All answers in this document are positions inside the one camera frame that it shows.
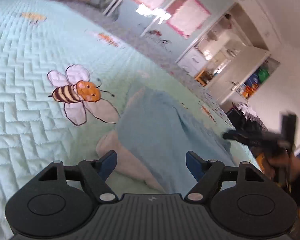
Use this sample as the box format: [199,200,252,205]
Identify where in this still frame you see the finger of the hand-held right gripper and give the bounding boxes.
[222,129,265,145]

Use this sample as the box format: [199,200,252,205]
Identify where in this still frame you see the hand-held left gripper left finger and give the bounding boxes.
[37,150,118,203]

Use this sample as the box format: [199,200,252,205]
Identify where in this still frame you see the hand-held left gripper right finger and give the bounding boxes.
[185,151,263,203]

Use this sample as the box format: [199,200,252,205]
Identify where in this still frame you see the light blue and grey jacket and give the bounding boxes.
[95,86,240,194]

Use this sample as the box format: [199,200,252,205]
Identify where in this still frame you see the pile of clothes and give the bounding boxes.
[234,102,268,135]

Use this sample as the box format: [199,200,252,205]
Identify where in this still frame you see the person's right hand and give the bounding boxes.
[265,149,295,182]

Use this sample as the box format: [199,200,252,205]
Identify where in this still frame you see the black armchair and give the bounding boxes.
[226,109,248,130]

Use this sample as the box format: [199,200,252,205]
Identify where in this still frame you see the wooden dresser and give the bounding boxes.
[255,154,269,174]

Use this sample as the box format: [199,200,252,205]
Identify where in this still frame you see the stack of colourful bags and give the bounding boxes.
[241,65,270,99]

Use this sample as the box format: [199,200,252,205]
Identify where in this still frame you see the white door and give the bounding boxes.
[205,49,270,105]

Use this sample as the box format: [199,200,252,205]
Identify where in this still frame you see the wooden chair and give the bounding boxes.
[195,69,215,87]

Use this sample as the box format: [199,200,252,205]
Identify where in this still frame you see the white drawer cabinet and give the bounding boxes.
[176,47,207,77]

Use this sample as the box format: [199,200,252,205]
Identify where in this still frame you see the bee print quilted bedspread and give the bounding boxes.
[0,0,260,240]

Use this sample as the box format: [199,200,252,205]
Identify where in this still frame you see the pink bordered poster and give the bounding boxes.
[166,0,210,38]

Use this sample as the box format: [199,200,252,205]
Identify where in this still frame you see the white sliding door wardrobe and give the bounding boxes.
[90,0,282,75]

